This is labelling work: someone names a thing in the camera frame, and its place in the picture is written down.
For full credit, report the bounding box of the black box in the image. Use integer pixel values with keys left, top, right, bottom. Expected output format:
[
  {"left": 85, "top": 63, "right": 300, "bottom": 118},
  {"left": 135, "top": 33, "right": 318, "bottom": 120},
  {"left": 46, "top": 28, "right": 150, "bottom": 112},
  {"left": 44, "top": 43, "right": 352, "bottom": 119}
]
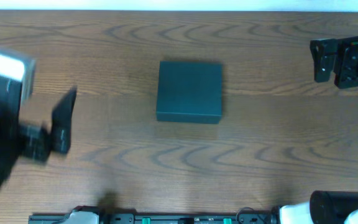
[{"left": 156, "top": 61, "right": 223, "bottom": 124}]

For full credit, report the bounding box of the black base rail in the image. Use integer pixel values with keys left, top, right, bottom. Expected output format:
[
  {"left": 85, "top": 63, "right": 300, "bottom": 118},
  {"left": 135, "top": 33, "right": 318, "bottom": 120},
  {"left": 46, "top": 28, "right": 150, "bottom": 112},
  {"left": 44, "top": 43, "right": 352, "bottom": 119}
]
[{"left": 28, "top": 206, "right": 281, "bottom": 224}]

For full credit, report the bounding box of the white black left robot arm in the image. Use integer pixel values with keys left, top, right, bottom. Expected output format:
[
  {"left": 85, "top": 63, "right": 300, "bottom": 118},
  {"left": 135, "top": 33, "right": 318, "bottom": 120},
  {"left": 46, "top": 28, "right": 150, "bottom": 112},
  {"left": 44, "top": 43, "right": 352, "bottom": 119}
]
[{"left": 0, "top": 76, "right": 77, "bottom": 187}]

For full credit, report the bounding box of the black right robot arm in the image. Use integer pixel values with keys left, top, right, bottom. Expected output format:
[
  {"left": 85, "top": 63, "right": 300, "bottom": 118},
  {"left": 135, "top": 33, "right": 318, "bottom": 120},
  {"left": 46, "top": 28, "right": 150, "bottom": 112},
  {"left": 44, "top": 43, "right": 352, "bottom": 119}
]
[{"left": 263, "top": 36, "right": 358, "bottom": 223}]

